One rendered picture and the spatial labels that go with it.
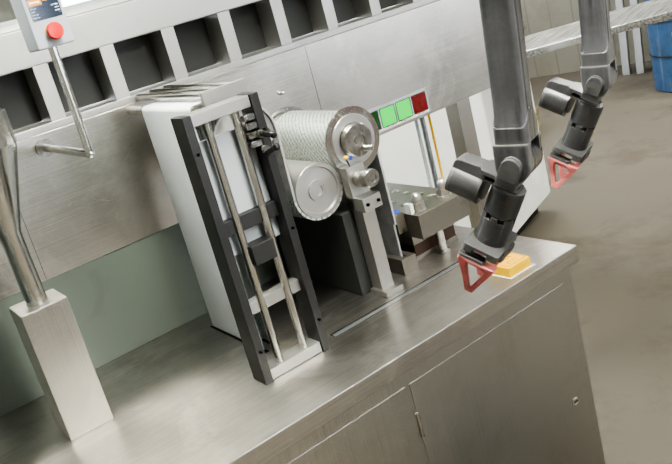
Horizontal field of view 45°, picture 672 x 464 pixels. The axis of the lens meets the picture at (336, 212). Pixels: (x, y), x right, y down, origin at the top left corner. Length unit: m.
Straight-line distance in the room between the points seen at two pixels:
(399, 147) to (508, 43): 2.98
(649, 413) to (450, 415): 1.26
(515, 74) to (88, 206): 1.02
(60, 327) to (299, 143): 0.66
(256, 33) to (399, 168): 2.24
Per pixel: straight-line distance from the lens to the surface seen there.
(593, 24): 1.75
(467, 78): 2.49
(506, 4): 1.25
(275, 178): 1.54
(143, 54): 2.01
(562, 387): 2.00
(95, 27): 1.89
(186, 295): 2.01
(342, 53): 2.19
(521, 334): 1.85
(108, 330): 1.95
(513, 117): 1.29
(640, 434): 2.82
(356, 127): 1.78
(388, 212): 1.90
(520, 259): 1.82
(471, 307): 1.70
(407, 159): 4.22
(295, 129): 1.88
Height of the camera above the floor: 1.64
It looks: 17 degrees down
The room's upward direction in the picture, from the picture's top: 15 degrees counter-clockwise
